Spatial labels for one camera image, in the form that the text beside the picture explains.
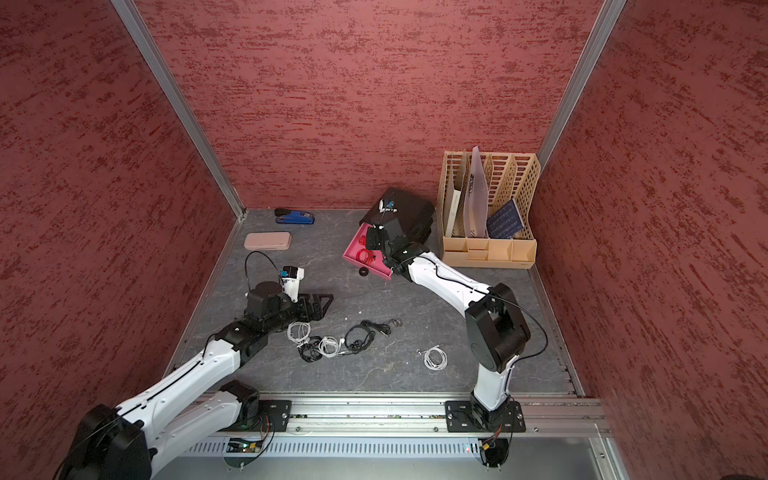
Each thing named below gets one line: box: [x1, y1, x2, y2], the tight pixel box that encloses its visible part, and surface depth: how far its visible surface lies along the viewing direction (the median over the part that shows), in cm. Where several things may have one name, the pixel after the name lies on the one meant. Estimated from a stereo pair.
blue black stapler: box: [274, 208, 316, 224], surface depth 118 cm
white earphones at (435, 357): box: [416, 345, 448, 371], surface depth 85 cm
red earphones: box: [356, 248, 377, 265], surface depth 94 cm
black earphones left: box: [297, 336, 323, 363], surface depth 86 cm
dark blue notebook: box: [486, 198, 525, 239], surface depth 105 cm
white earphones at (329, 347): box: [318, 336, 345, 358], surface depth 87 cm
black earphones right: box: [342, 318, 403, 355], surface depth 91 cm
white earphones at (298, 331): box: [287, 321, 311, 343], surface depth 89 cm
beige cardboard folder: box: [445, 152, 467, 237], surface depth 96 cm
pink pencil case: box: [244, 232, 293, 251], surface depth 109 cm
